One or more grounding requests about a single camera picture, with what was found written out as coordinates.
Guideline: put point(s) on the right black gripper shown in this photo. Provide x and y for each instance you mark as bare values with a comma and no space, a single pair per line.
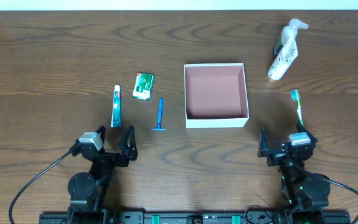
282,155

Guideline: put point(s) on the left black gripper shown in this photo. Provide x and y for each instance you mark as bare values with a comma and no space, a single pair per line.
111,157

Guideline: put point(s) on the green white toothbrush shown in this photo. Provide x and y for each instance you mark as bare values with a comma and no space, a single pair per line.
296,97

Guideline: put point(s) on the white Pantene tube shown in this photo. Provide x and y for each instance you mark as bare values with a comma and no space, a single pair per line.
283,60

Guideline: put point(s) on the clear pump sanitizer bottle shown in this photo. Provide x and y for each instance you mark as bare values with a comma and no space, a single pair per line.
291,29

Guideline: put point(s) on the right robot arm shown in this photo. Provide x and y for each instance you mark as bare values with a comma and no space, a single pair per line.
306,192

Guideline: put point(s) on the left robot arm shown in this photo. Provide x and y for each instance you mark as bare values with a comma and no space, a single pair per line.
88,189

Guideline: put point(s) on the teal toothpaste tube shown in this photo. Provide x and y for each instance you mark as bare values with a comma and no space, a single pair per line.
116,109

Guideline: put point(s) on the blue disposable razor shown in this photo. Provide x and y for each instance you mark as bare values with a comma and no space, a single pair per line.
159,127

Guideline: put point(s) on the green Dettol soap bar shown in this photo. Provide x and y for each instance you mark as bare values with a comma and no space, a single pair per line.
143,86

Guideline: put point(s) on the white box pink interior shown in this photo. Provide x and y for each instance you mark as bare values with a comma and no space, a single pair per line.
215,95

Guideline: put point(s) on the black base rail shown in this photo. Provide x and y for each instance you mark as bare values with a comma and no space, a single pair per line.
250,216

